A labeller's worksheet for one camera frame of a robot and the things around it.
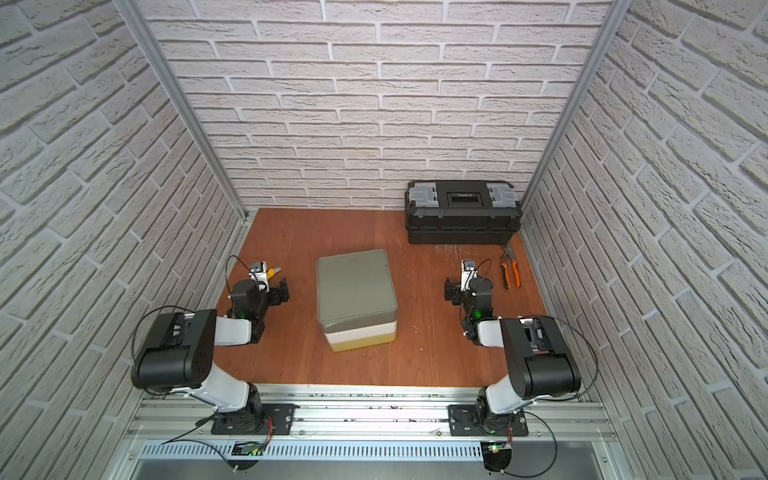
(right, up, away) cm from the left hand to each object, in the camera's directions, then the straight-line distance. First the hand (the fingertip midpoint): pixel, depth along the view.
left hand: (272, 274), depth 94 cm
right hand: (+64, -1, 0) cm, 64 cm away
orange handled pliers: (+81, +5, +12) cm, 82 cm away
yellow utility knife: (-3, 0, +7) cm, 8 cm away
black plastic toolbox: (+64, +21, +7) cm, 67 cm away
